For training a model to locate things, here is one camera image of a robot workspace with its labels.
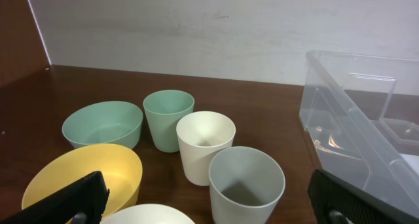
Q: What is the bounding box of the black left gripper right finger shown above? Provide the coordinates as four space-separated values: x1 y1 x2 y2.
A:
308 169 418 224

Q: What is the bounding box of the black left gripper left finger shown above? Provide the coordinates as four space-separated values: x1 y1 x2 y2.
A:
1 171 109 224

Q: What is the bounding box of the yellow small bowl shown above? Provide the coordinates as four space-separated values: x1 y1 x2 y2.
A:
21 143 143 219

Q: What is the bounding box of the white label in container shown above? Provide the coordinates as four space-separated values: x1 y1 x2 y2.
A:
400 153 419 174

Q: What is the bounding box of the clear plastic storage container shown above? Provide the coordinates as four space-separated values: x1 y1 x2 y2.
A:
299 50 418 216

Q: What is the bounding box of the white small bowl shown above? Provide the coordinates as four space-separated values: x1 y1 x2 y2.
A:
100 204 194 224

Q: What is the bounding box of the mint green small bowl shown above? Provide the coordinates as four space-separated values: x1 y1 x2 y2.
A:
62 101 143 149

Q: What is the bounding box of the grey cup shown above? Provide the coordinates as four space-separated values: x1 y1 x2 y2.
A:
209 146 285 224

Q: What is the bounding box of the mint green cup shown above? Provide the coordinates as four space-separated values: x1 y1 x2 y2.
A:
143 90 195 153

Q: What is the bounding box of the cream white cup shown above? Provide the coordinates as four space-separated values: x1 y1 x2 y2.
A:
176 111 236 186

